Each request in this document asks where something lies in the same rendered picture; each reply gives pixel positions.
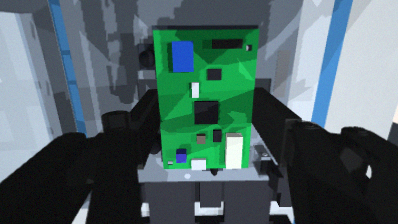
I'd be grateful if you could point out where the green circuit board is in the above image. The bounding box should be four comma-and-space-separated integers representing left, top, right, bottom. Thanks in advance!
153, 29, 259, 170

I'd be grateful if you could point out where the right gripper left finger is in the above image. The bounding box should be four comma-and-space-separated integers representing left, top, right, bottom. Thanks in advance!
0, 89, 160, 224

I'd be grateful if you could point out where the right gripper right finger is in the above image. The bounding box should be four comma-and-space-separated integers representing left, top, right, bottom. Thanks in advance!
251, 87, 398, 224

